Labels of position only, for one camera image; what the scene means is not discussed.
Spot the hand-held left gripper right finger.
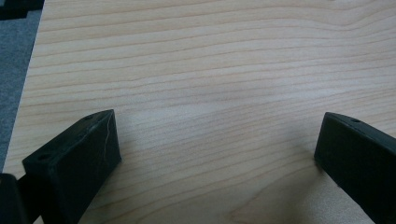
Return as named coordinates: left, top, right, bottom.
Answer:
left=313, top=111, right=396, bottom=224

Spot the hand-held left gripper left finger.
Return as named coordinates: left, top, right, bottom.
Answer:
left=21, top=108, right=122, bottom=224

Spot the black metal stand with base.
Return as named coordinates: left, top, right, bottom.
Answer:
left=0, top=0, right=46, bottom=21

